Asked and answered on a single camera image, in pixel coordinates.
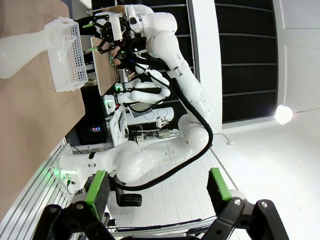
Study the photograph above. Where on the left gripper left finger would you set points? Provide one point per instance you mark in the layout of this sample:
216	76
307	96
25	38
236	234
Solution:
97	195

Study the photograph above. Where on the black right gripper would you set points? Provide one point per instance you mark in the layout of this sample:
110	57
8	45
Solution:
107	31

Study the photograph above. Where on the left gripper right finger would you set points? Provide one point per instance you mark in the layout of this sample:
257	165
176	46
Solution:
220	187

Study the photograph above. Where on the translucent plastic funnel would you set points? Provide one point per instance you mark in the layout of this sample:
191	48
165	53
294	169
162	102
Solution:
66	42

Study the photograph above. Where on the translucent plastic conical flask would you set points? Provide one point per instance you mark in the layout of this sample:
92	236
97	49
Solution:
15	55

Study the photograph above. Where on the white idle robot arm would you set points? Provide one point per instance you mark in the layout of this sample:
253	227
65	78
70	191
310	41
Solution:
140	97
142	84

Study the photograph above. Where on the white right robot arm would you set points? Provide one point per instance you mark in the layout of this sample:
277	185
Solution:
190	85

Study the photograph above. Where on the black foot pedal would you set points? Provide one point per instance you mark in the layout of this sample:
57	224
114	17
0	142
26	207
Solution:
128	198

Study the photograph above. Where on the brown table with white edge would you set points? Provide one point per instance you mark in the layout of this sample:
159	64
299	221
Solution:
102	67

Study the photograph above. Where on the white perforated plastic basket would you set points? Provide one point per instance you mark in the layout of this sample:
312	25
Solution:
75	75

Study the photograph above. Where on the black computer tower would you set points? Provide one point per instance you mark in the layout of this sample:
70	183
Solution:
92	133

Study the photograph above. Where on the white control box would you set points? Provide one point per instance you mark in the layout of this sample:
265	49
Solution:
119	130

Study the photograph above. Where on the round ceiling lamp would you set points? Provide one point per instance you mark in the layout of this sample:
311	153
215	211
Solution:
283	114

